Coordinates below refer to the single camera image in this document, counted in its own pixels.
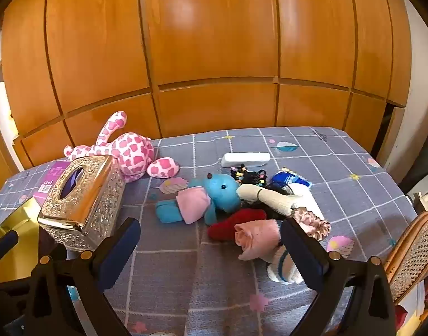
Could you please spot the grey checked bed blanket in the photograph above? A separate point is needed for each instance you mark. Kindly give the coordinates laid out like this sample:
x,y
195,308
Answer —
x,y
200,287

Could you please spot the red yarn skein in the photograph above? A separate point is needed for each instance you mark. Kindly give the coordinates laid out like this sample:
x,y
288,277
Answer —
x,y
235,224

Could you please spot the blue plush toy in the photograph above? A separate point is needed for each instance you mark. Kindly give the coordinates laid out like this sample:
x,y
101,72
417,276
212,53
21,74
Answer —
x,y
222,189

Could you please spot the pink spotted plush toy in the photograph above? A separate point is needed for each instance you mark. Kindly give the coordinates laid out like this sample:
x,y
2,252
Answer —
x,y
130,150

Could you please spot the white striped sock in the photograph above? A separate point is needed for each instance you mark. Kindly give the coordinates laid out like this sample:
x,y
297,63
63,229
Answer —
x,y
284,269

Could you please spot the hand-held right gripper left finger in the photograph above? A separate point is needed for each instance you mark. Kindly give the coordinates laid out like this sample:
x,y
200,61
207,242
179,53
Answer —
x,y
119,252

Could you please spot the gold metal tray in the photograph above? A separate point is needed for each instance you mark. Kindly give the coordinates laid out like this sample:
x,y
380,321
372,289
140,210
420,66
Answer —
x,y
13,217

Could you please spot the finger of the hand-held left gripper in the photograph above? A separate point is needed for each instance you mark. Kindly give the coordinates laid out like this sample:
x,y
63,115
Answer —
x,y
6,243
7,292

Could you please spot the blue tissue packet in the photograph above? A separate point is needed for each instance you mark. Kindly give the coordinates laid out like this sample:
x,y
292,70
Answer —
x,y
291,178

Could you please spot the white oblong case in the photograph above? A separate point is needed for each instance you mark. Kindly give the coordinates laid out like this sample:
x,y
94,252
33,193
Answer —
x,y
245,159

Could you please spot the pink yarn skein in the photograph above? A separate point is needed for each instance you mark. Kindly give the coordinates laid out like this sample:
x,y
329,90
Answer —
x,y
256,238

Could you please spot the wooden wardrobe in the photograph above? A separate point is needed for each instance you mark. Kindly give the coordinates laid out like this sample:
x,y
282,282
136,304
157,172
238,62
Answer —
x,y
214,42

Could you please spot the silver embossed tissue box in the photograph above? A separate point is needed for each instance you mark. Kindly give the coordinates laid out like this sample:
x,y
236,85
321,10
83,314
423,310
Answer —
x,y
81,199

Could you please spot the purple cardboard box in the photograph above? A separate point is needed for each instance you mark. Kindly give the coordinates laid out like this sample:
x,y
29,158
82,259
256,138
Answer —
x,y
49,182

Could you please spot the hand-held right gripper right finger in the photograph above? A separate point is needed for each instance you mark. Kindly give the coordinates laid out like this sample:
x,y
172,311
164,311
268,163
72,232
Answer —
x,y
301,255

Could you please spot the cream sock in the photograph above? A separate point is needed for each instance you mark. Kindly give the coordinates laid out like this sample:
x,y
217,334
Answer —
x,y
266,196

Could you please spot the rattan chair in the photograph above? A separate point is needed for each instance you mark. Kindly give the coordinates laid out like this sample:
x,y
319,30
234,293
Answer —
x,y
413,252

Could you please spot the brown yarn skein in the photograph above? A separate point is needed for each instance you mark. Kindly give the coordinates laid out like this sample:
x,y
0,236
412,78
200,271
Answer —
x,y
315,225

